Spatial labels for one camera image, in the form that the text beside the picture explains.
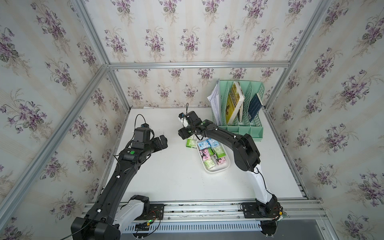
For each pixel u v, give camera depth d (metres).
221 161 0.88
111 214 0.45
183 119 0.83
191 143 0.96
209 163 0.86
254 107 1.05
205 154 0.88
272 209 0.63
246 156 0.56
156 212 0.73
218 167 0.88
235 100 0.94
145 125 0.69
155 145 0.69
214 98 0.87
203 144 0.93
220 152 0.88
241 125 1.11
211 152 0.91
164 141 0.70
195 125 0.74
